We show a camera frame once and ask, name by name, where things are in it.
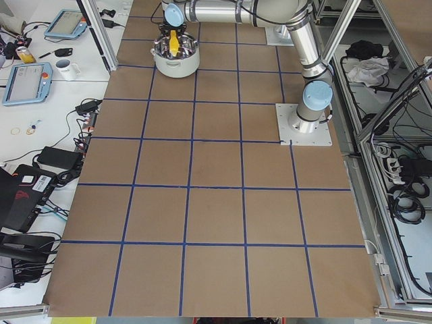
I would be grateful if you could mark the yellow corn cob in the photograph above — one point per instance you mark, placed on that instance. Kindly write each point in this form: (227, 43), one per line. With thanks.
(173, 43)

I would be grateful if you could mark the white cooking pot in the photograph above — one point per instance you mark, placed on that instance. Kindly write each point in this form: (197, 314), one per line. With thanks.
(185, 63)

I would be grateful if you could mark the far blue teach pendant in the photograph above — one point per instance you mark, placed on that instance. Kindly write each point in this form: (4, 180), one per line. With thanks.
(68, 24)

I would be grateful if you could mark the blue teach pendant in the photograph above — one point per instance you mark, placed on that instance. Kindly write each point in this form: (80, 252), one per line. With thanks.
(28, 83)
(68, 24)

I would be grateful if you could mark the white mug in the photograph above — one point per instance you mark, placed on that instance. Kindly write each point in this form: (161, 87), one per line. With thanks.
(68, 69)

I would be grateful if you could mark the yellow drink can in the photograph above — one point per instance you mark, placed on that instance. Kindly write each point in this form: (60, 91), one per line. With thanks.
(25, 55)

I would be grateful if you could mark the near blue teach pendant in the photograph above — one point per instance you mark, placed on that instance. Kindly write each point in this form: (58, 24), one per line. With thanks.
(28, 83)

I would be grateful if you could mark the black power brick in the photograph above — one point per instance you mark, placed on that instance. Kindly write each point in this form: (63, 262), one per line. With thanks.
(59, 158)

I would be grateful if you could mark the brown paper table cover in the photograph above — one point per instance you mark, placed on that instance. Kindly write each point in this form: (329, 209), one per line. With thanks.
(188, 205)

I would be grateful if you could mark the black white cloth pile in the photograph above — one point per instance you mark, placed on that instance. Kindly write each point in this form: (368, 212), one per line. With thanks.
(371, 66)

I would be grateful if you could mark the black laptop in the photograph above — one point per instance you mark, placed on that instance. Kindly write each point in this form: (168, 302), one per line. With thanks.
(23, 193)

